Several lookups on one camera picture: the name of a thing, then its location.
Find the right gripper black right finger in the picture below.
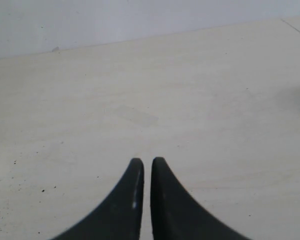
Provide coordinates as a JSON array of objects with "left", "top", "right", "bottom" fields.
[{"left": 150, "top": 157, "right": 245, "bottom": 240}]

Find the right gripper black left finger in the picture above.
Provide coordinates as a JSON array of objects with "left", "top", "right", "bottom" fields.
[{"left": 54, "top": 158, "right": 144, "bottom": 240}]

